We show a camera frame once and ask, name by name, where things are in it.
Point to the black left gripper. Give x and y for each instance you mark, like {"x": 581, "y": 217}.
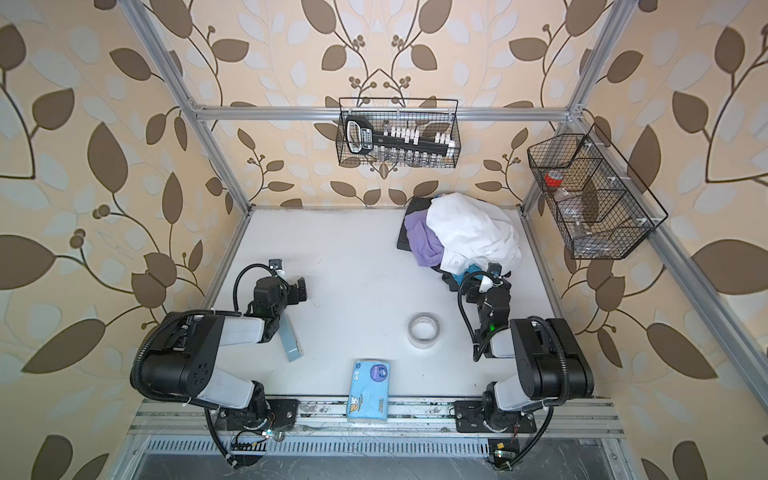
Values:
{"x": 274, "y": 315}

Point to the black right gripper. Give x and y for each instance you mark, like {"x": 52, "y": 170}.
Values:
{"x": 489, "y": 294}

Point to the purple cloth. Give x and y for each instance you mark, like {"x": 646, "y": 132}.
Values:
{"x": 425, "y": 246}

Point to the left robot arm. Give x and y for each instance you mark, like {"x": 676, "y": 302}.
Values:
{"x": 177, "y": 361}

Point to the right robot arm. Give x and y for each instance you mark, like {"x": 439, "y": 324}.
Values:
{"x": 551, "y": 368}

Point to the teal cloth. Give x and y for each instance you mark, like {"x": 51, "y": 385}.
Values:
{"x": 471, "y": 277}

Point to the white cloth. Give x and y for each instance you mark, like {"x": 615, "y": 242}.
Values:
{"x": 473, "y": 232}

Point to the black cloth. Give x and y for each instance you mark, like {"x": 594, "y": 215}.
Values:
{"x": 414, "y": 213}

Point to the grey-blue flat bar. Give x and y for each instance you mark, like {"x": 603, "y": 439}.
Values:
{"x": 288, "y": 339}

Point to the clear tape roll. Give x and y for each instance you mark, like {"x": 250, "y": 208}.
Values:
{"x": 423, "y": 331}

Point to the red-capped clear jar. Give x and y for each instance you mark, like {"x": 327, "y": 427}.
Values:
{"x": 568, "y": 203}

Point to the blue tissue pack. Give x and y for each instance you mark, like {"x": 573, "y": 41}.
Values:
{"x": 368, "y": 398}

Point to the black rack with white clips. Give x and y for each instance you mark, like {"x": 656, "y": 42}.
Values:
{"x": 405, "y": 138}

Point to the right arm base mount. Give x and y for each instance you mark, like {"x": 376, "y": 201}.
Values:
{"x": 474, "y": 416}

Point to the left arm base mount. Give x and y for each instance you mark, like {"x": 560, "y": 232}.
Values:
{"x": 260, "y": 415}

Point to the right black wire basket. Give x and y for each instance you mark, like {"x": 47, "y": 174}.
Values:
{"x": 620, "y": 209}

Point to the black wire basket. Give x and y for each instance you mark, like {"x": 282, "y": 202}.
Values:
{"x": 620, "y": 209}
{"x": 430, "y": 115}

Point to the front aluminium rail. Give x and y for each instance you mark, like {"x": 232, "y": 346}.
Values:
{"x": 407, "y": 416}

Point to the back black wire basket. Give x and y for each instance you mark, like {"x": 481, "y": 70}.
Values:
{"x": 430, "y": 115}

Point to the aluminium frame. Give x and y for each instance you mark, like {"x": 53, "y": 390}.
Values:
{"x": 742, "y": 350}

